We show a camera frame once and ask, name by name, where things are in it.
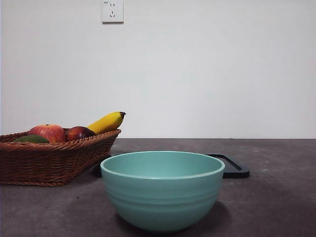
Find dark red plum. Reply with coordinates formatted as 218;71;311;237
65;126;97;142

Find black rectangular tray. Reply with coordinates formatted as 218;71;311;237
92;153;250;179

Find brown wicker basket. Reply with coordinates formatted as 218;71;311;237
0;128;122;187

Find teal ribbed bowl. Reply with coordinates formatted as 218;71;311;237
100;150;226;233

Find red apple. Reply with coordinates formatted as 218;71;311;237
27;124;67;144

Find green avocado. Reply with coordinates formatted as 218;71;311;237
11;134;50;144

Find yellow banana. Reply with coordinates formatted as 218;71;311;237
86;111;127;135

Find white wall socket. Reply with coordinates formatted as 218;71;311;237
102;0;124;24

